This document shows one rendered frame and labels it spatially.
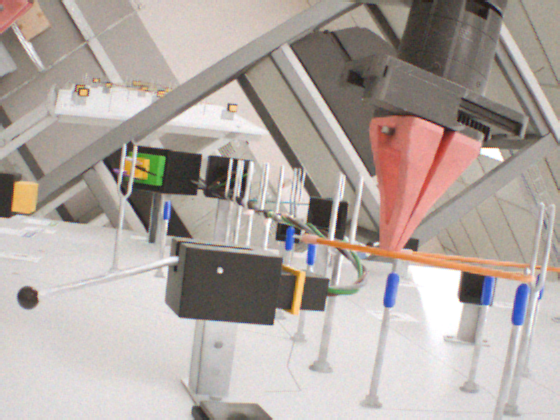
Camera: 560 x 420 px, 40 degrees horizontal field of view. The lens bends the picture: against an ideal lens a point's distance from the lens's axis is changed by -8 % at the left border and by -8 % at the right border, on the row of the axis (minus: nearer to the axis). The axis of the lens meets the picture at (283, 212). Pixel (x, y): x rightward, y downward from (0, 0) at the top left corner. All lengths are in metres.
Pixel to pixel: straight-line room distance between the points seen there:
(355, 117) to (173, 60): 6.59
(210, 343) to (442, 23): 0.23
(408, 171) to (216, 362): 0.15
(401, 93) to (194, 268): 0.15
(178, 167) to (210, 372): 0.73
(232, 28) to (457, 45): 7.75
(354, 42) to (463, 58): 1.12
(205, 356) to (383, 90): 0.18
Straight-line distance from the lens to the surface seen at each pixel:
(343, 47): 1.57
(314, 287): 0.48
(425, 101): 0.44
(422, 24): 0.47
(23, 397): 0.44
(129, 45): 8.05
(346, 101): 1.55
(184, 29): 8.11
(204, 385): 0.47
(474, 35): 0.46
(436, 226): 1.53
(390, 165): 0.48
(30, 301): 0.45
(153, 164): 1.15
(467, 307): 0.78
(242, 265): 0.45
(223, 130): 3.76
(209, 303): 0.45
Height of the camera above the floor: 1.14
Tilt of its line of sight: 6 degrees up
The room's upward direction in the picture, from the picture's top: 57 degrees clockwise
